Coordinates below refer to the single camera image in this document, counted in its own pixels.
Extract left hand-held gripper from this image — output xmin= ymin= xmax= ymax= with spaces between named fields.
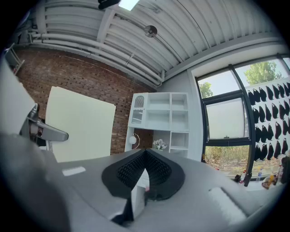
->
xmin=0 ymin=64 xmax=69 ymax=147

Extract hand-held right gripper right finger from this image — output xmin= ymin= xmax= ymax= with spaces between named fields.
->
xmin=145 ymin=148 xmax=285 ymax=227

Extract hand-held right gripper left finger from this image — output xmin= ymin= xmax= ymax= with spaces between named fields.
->
xmin=55 ymin=148 xmax=149 ymax=222

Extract cream box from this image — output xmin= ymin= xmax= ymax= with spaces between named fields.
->
xmin=45 ymin=86 xmax=116 ymax=163

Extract white shelf unit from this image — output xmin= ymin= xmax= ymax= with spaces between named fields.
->
xmin=125 ymin=92 xmax=190 ymax=157

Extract round glass lamp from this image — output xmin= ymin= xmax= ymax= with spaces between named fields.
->
xmin=128 ymin=133 xmax=140 ymax=150

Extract white flower bouquet vase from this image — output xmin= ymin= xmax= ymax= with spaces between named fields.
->
xmin=153 ymin=138 xmax=168 ymax=151

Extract frosted white window panel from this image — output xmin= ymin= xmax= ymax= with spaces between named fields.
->
xmin=206 ymin=98 xmax=247 ymax=140

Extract white open cabinet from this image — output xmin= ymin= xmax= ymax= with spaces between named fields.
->
xmin=4 ymin=43 xmax=25 ymax=75

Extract white ceiling pipe bundle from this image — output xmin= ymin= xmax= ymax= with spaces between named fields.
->
xmin=31 ymin=31 xmax=166 ymax=88

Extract yellow snack packets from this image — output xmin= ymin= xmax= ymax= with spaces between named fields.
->
xmin=261 ymin=173 xmax=278 ymax=190

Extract black bag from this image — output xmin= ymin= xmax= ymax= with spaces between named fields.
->
xmin=280 ymin=156 xmax=290 ymax=184

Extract rows of black silhouette cutouts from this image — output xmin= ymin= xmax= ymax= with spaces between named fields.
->
xmin=246 ymin=82 xmax=290 ymax=161

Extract metal dome ceiling lamp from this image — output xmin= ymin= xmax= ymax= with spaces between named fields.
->
xmin=144 ymin=24 xmax=158 ymax=38

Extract black window handle bar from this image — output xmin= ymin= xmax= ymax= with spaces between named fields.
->
xmin=243 ymin=171 xmax=252 ymax=188

